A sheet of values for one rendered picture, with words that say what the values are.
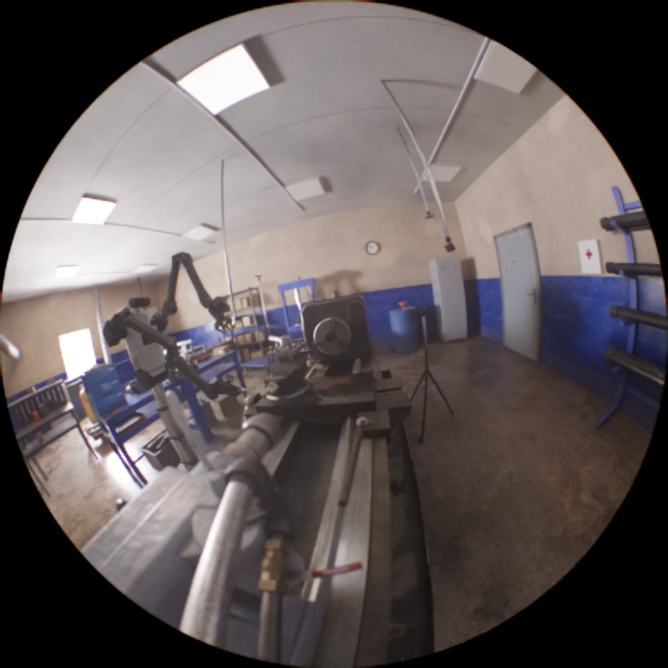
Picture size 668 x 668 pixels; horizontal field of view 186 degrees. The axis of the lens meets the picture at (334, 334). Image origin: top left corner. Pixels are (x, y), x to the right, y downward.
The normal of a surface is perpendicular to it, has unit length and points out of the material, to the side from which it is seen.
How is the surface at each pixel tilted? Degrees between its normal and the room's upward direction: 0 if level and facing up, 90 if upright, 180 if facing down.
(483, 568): 0
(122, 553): 0
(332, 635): 0
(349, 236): 90
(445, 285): 90
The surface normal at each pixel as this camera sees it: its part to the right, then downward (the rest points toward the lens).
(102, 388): 0.97, -0.14
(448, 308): -0.15, 0.20
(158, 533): -0.17, -0.97
